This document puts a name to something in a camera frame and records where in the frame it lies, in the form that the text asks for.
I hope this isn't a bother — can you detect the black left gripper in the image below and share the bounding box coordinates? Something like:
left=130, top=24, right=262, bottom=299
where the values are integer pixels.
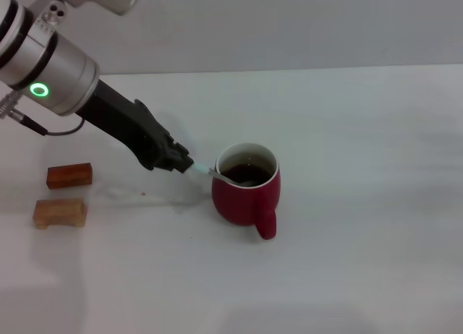
left=75, top=80, right=195, bottom=175

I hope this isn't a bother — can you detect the light blue handled metal spoon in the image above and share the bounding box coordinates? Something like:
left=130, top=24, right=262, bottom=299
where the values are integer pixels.
left=187, top=162, right=261, bottom=187

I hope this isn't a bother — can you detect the red ceramic mug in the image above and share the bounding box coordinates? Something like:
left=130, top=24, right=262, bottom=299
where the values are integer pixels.
left=211, top=142, right=281, bottom=241

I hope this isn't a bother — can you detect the dark reddish wooden block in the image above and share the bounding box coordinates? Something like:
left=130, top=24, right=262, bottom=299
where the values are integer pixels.
left=46, top=163, right=93, bottom=189

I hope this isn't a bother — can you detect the light wooden rest block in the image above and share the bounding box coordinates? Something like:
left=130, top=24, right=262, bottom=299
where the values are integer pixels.
left=32, top=199, right=88, bottom=231

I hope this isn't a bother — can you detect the dark left arm cable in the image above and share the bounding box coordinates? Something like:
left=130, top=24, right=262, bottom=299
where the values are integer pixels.
left=0, top=91, right=86, bottom=137

